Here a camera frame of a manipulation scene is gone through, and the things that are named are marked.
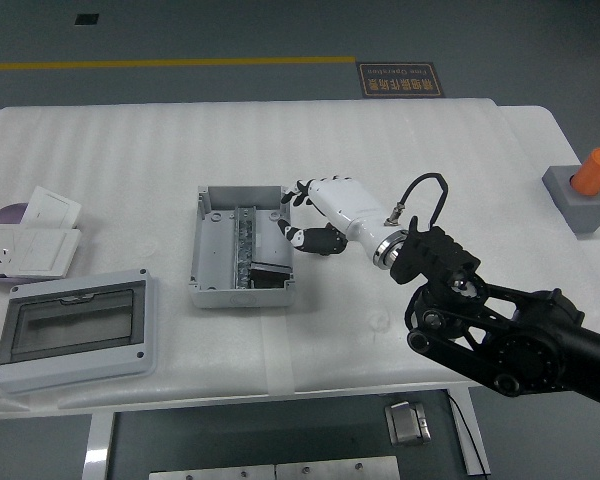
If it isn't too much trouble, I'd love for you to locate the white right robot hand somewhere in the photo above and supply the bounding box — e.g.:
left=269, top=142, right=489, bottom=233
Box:
left=277, top=174, right=407, bottom=258

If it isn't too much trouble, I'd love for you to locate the grey open junction box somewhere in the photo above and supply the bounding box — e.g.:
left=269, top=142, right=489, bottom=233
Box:
left=188, top=185, right=297, bottom=310

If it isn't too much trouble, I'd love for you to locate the white foam mat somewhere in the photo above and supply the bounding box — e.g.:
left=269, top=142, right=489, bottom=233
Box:
left=0, top=98, right=600, bottom=416

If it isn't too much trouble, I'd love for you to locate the black floor sign orange text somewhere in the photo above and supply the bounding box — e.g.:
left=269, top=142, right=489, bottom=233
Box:
left=356, top=61, right=447, bottom=100

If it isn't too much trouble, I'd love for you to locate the grey block holder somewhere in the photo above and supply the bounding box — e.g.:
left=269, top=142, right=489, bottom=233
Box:
left=541, top=164, right=600, bottom=235

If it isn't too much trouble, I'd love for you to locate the orange cylinder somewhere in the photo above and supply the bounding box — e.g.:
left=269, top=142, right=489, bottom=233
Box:
left=572, top=147, right=600, bottom=197

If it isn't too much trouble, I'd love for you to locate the white table leg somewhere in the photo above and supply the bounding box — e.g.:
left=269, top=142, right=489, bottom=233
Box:
left=81, top=412, right=116, bottom=480
left=447, top=387, right=492, bottom=476

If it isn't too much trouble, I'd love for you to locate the grey metal plate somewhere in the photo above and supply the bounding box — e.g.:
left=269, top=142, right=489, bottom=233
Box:
left=148, top=464, right=276, bottom=480
left=275, top=457, right=401, bottom=480

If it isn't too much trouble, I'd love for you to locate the grey cover with dark window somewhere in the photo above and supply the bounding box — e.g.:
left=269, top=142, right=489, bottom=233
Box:
left=0, top=268, right=160, bottom=397

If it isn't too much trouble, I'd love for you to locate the purple disc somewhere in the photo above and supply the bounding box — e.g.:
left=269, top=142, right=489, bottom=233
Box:
left=0, top=202, right=30, bottom=225

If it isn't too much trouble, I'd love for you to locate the metal mounting rail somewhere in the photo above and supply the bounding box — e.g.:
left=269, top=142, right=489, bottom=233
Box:
left=233, top=204, right=257, bottom=290

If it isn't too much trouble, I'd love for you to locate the silver metal floor bracket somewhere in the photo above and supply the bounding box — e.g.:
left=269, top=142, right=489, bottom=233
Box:
left=383, top=399, right=434, bottom=447

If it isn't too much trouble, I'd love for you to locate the thin black cable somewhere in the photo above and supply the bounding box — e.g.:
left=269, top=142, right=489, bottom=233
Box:
left=447, top=392, right=486, bottom=476

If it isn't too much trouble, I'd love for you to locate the white blank wall plate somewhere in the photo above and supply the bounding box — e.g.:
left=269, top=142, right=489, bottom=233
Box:
left=19, top=186, right=84, bottom=230

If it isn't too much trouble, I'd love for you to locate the white wall switch panel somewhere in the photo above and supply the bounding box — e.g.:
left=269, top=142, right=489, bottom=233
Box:
left=17, top=227, right=82, bottom=279

